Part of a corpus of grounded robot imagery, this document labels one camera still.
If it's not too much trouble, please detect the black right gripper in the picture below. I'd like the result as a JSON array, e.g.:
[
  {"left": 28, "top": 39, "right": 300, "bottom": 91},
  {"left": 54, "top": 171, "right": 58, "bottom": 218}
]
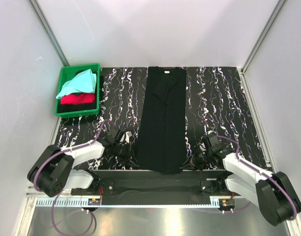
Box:
[{"left": 180, "top": 146, "right": 212, "bottom": 172}]

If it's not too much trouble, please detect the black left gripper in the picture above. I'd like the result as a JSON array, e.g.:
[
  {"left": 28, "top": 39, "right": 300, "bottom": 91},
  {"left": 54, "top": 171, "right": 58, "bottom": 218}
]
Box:
[{"left": 112, "top": 141, "right": 139, "bottom": 167}]

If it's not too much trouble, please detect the black t shirt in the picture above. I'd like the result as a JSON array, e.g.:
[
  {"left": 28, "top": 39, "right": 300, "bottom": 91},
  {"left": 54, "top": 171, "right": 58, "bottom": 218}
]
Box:
[{"left": 136, "top": 67, "right": 187, "bottom": 175}]

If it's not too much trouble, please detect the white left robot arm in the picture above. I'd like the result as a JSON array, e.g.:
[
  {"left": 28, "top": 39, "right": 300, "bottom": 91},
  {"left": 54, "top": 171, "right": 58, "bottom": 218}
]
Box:
[{"left": 27, "top": 127, "right": 137, "bottom": 197}]

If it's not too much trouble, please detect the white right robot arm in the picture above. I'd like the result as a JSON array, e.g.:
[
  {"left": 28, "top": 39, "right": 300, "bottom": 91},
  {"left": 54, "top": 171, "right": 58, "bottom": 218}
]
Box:
[{"left": 181, "top": 134, "right": 301, "bottom": 226}]

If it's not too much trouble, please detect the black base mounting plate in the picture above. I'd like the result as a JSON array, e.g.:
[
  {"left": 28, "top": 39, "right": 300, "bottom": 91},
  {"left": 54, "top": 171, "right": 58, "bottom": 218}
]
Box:
[{"left": 71, "top": 170, "right": 232, "bottom": 203}]

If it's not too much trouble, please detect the black marble pattern mat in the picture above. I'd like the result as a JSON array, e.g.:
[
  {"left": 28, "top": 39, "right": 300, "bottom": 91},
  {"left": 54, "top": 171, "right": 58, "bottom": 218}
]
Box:
[{"left": 54, "top": 67, "right": 268, "bottom": 168}]

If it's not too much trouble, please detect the red t shirt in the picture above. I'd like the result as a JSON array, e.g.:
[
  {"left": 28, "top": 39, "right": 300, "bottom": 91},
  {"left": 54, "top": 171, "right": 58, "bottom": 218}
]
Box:
[{"left": 60, "top": 93, "right": 95, "bottom": 105}]

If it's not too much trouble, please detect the black folded shirt in bin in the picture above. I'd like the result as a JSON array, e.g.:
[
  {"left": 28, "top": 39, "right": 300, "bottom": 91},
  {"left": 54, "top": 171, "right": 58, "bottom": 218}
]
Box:
[{"left": 57, "top": 102, "right": 97, "bottom": 113}]

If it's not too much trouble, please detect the light blue t shirt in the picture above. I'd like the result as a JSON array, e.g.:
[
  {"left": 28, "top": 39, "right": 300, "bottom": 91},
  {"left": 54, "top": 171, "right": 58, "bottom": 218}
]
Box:
[{"left": 56, "top": 69, "right": 97, "bottom": 99}]

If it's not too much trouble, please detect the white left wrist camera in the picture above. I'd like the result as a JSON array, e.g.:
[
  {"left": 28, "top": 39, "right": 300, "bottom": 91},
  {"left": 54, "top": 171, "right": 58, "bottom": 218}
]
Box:
[{"left": 123, "top": 131, "right": 132, "bottom": 143}]

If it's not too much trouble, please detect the white slotted cable duct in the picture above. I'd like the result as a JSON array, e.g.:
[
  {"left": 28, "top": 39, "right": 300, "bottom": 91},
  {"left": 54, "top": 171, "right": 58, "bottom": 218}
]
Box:
[{"left": 36, "top": 197, "right": 220, "bottom": 208}]

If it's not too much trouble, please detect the aluminium frame rail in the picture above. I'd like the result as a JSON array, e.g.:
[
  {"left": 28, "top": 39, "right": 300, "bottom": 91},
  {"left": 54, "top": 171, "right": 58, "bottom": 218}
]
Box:
[{"left": 26, "top": 185, "right": 47, "bottom": 197}]

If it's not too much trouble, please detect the right aluminium corner post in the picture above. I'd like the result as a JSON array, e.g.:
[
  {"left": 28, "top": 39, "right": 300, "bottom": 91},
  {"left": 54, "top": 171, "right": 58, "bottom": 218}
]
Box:
[{"left": 241, "top": 0, "right": 288, "bottom": 74}]

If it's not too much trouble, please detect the aluminium corner post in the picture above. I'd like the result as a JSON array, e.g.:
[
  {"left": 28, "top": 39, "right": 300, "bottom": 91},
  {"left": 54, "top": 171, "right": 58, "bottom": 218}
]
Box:
[
  {"left": 241, "top": 0, "right": 288, "bottom": 74},
  {"left": 28, "top": 0, "right": 70, "bottom": 66}
]

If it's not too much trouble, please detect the left aluminium corner post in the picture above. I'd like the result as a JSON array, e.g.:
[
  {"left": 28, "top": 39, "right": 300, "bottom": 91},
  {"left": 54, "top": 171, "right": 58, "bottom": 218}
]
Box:
[{"left": 28, "top": 0, "right": 70, "bottom": 66}]

